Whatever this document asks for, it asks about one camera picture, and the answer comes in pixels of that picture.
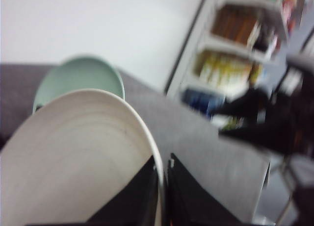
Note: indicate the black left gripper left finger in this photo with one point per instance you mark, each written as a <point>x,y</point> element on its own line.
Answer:
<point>134,205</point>

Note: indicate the white plate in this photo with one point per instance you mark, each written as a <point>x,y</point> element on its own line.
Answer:
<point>73,157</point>

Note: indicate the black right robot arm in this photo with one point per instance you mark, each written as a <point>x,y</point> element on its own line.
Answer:
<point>284,122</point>

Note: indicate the green plate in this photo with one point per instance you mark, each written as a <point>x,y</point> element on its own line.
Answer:
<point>76,73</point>

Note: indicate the grey storage shelf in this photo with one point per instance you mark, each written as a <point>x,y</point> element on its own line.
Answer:
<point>236,46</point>

